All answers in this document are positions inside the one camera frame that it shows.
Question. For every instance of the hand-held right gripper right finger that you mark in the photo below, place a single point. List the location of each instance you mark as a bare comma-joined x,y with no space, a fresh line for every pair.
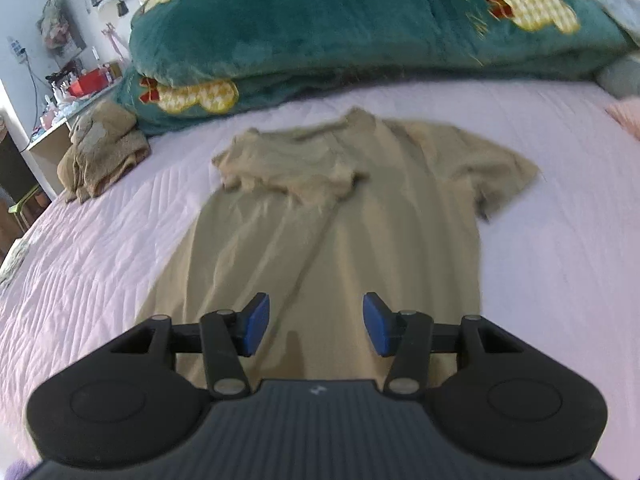
377,327

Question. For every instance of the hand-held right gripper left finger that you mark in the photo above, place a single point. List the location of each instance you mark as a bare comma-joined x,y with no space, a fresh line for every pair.
255,325

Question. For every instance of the khaki t-shirt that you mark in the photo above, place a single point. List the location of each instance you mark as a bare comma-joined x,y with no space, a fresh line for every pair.
325,240

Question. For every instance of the pink quilted bed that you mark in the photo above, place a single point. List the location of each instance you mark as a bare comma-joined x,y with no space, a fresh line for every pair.
550,260

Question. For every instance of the brown plush blanket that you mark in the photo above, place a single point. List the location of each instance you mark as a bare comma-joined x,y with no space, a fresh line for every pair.
100,150

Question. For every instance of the green stool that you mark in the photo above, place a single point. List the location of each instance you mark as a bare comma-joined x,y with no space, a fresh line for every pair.
25,205

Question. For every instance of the white desk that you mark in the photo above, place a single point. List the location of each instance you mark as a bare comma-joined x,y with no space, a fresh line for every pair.
47,152

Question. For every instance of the purple fuzzy garment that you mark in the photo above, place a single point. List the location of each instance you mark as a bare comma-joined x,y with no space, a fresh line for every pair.
12,471

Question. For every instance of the red box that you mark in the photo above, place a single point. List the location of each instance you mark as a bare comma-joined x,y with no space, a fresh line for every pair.
87,85

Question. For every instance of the green printed plush blanket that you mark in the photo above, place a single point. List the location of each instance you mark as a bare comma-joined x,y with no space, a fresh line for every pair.
325,35

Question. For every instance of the pink quilted pillow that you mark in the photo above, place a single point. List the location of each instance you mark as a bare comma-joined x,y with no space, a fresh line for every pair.
627,117

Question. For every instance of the grey pillow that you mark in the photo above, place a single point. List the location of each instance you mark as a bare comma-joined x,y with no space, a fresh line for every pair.
620,77

